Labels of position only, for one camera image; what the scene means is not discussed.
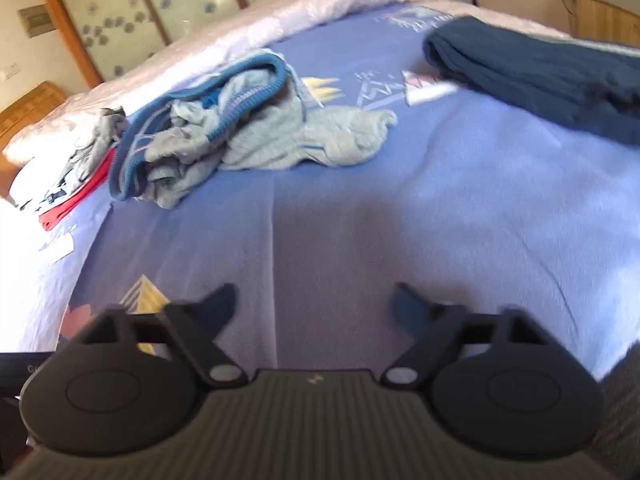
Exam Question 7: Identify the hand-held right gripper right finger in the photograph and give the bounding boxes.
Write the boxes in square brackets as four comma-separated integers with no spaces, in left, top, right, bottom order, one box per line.
[381,282,556,388]

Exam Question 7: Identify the navy blue garment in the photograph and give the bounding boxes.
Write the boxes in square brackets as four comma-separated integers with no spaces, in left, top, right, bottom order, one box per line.
[422,16,640,148]

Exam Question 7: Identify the white quilted pillow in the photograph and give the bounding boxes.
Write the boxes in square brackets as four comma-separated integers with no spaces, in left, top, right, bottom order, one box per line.
[5,0,571,166]

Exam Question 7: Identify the wooden headboard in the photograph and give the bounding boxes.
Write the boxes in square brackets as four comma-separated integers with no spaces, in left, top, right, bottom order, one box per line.
[0,81,68,196]

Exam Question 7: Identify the wooden wardrobe with glass panels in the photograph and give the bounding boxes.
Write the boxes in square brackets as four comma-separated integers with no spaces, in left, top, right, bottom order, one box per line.
[32,0,341,86]

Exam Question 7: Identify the white and red paper packet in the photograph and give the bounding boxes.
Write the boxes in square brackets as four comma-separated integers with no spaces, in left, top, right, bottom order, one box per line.
[402,71,458,107]

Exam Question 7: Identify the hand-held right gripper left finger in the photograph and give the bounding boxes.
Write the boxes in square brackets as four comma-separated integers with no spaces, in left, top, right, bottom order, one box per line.
[65,284,248,388]

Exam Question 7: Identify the wall control panel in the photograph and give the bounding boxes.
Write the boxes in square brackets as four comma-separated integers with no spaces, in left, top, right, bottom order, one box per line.
[17,4,53,38]

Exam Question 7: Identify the blue printed blanket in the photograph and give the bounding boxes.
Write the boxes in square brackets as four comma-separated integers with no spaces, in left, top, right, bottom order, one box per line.
[0,0,640,378]

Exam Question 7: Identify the grey pants with blue waistband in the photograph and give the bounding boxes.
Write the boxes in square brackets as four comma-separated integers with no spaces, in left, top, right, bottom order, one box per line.
[109,50,398,210]

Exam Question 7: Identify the wooden cabinet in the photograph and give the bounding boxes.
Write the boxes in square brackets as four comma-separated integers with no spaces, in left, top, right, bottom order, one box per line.
[465,0,640,48]

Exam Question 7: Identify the folded grey clothes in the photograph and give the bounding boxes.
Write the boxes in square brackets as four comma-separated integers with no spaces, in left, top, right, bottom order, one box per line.
[15,107,128,211]

